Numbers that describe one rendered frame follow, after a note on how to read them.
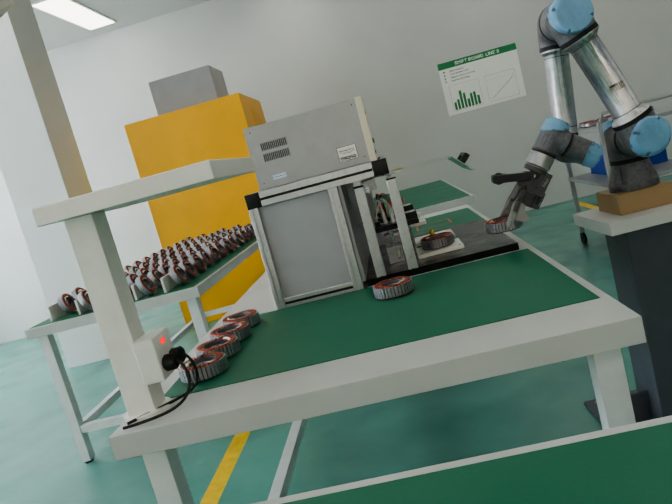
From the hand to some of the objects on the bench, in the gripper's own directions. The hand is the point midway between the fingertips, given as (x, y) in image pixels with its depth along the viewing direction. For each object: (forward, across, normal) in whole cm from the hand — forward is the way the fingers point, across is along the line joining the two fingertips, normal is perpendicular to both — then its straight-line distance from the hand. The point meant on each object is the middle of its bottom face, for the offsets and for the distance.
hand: (502, 225), depth 191 cm
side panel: (+42, -8, +43) cm, 61 cm away
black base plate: (+19, +25, +12) cm, 33 cm away
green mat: (+32, -40, +30) cm, 59 cm away
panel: (+31, +25, +33) cm, 52 cm away
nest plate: (+16, +13, +13) cm, 24 cm away
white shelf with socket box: (+53, -66, +57) cm, 102 cm away
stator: (+28, -26, +25) cm, 45 cm away
